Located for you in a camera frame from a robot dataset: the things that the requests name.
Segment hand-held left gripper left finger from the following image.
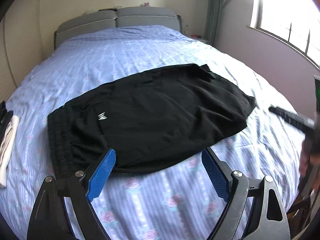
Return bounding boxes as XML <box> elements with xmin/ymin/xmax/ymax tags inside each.
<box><xmin>27</xmin><ymin>148</ymin><xmax>116</xmax><ymax>240</ymax></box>

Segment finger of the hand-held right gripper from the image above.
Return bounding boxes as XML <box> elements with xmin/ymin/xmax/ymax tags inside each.
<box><xmin>269</xmin><ymin>106</ymin><xmax>315</xmax><ymax>133</ymax></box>

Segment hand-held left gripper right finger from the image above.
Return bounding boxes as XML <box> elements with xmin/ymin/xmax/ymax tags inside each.
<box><xmin>201</xmin><ymin>147</ymin><xmax>292</xmax><ymax>240</ymax></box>

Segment black pants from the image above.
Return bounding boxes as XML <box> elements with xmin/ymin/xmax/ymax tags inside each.
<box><xmin>47</xmin><ymin>63</ymin><xmax>256</xmax><ymax>178</ymax></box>

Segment person's right hand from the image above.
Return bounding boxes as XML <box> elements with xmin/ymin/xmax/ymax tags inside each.
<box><xmin>299</xmin><ymin>152</ymin><xmax>313</xmax><ymax>178</ymax></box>

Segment white folded cloth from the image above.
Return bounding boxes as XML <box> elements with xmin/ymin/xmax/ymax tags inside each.
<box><xmin>0</xmin><ymin>115</ymin><xmax>20</xmax><ymax>187</ymax></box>

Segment window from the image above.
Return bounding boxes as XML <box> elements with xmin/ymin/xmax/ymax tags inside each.
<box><xmin>246</xmin><ymin>0</ymin><xmax>320</xmax><ymax>69</ymax></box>

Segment blue floral bed sheet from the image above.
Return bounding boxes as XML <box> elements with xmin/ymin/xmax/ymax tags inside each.
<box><xmin>0</xmin><ymin>25</ymin><xmax>307</xmax><ymax>240</ymax></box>

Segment black folded cloth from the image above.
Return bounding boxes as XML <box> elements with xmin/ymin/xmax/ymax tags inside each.
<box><xmin>0</xmin><ymin>102</ymin><xmax>13</xmax><ymax>140</ymax></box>

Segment bedside table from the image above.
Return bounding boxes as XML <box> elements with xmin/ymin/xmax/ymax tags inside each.
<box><xmin>186</xmin><ymin>34</ymin><xmax>209</xmax><ymax>44</ymax></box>

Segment green curtain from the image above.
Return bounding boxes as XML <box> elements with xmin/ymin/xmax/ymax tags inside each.
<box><xmin>204</xmin><ymin>0</ymin><xmax>227</xmax><ymax>46</ymax></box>

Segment grey padded headboard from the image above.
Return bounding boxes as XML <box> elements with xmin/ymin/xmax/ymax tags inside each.
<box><xmin>54</xmin><ymin>7</ymin><xmax>181</xmax><ymax>50</ymax></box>

